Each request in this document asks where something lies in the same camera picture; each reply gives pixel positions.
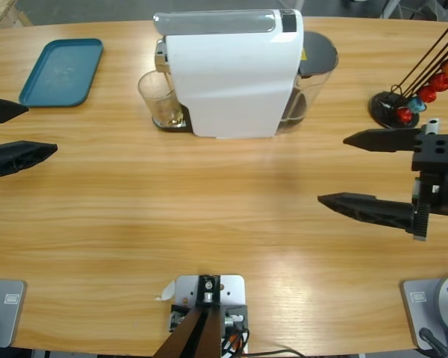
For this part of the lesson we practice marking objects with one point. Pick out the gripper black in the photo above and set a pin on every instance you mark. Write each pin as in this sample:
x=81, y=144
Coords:
x=438, y=175

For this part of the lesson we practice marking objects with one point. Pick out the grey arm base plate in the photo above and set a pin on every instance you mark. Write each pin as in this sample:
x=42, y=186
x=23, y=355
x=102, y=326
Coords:
x=7, y=298
x=418, y=298

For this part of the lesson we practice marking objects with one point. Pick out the red coffee capsule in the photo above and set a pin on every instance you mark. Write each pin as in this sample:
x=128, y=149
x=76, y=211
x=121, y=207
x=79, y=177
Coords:
x=440, y=82
x=427, y=94
x=405, y=115

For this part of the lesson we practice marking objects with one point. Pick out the clear drinking glass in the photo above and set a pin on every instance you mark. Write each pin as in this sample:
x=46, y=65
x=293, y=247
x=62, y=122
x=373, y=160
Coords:
x=160, y=100

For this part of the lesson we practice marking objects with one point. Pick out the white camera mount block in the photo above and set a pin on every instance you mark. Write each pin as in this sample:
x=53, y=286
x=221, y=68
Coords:
x=233, y=287

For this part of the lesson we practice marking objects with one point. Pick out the teal plastic tray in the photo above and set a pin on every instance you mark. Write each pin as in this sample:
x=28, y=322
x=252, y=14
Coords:
x=59, y=74

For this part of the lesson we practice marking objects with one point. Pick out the silver drip tray grate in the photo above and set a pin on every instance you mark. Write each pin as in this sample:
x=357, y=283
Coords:
x=168, y=125

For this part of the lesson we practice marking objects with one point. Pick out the blue coffee capsule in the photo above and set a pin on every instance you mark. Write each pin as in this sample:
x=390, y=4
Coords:
x=418, y=104

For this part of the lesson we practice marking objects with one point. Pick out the wooden pallet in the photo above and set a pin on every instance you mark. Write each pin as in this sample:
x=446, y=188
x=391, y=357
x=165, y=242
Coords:
x=3, y=15

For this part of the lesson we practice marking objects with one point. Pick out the grey coffee machine lever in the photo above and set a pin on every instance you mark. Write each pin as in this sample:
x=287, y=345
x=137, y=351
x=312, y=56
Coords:
x=216, y=22

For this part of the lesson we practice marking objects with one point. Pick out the white metal frame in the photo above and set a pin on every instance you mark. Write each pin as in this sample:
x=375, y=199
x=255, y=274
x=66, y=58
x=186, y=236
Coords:
x=392, y=5

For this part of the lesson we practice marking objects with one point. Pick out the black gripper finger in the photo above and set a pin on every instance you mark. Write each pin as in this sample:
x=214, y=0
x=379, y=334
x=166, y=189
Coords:
x=15, y=156
x=0, y=111

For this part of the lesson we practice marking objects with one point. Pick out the white paper scrap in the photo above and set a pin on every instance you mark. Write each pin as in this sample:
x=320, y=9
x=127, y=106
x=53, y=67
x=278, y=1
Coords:
x=168, y=291

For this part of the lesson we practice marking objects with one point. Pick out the black capsule holder with rods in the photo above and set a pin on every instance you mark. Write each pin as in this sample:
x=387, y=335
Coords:
x=381, y=108

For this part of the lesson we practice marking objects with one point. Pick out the white capsule coffee machine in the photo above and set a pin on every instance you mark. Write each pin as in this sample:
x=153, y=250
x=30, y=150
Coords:
x=227, y=93

